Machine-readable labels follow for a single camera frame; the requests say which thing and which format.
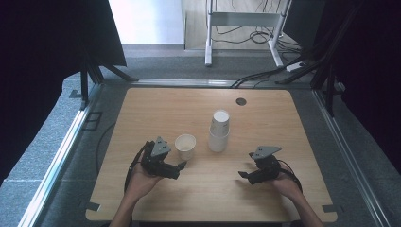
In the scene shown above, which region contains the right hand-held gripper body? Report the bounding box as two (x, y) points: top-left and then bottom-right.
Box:
(251, 145), (283, 182)

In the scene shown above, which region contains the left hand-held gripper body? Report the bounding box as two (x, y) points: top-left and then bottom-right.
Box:
(140, 135), (180, 175)

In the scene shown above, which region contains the person's left hand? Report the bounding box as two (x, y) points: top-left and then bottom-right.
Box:
(126, 162), (164, 201)

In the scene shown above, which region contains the person's right hand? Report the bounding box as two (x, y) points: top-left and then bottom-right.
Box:
(270, 171), (303, 201)

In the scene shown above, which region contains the black metal stand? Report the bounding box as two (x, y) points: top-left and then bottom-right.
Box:
(275, 3), (363, 118)
(78, 51), (140, 112)

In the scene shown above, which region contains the white power strip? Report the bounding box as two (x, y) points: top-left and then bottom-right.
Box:
(286, 61), (306, 72)

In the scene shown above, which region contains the black curtain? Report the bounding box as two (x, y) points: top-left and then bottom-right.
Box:
(0, 0), (128, 187)
(315, 0), (401, 175)

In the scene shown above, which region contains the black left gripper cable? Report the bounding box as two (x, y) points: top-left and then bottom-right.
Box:
(124, 140), (151, 192)

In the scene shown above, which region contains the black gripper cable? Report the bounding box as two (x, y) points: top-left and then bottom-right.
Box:
(278, 159), (304, 194)
(124, 140), (151, 192)

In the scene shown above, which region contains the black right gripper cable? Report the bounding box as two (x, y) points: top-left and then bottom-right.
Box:
(278, 159), (304, 194)

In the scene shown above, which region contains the aluminium floor rail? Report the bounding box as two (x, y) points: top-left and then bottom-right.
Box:
(131, 78), (238, 89)
(312, 89), (393, 227)
(18, 84), (103, 227)

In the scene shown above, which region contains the black floor cable bundle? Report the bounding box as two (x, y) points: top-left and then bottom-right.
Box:
(231, 46), (320, 89)

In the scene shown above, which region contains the coiled black floor cable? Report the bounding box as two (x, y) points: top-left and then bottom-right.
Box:
(249, 28), (276, 45)

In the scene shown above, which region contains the white metal desk frame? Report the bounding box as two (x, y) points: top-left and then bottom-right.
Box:
(204, 0), (293, 68)

